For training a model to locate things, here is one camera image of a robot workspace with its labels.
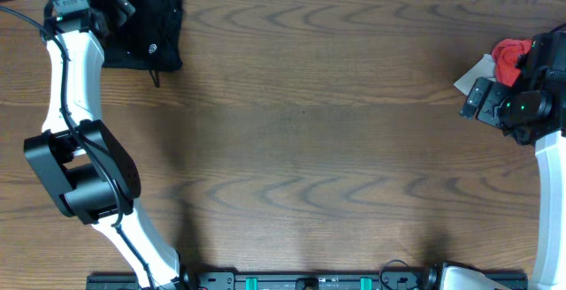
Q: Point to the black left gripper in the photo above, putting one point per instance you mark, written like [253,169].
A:
[117,8]

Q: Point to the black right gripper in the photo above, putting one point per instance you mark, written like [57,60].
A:
[487,111]

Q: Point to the black t-shirt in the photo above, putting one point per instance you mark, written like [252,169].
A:
[139,39]

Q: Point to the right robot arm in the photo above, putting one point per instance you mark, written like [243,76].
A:
[531,110]

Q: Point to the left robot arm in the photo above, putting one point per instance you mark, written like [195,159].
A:
[84,169]

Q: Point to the beige garment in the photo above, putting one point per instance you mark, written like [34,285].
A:
[484,68]

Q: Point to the folded black garment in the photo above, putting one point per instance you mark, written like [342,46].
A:
[168,58]

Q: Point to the red printed t-shirt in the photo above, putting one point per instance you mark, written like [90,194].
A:
[505,55]

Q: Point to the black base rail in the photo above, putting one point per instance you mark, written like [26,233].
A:
[387,278]

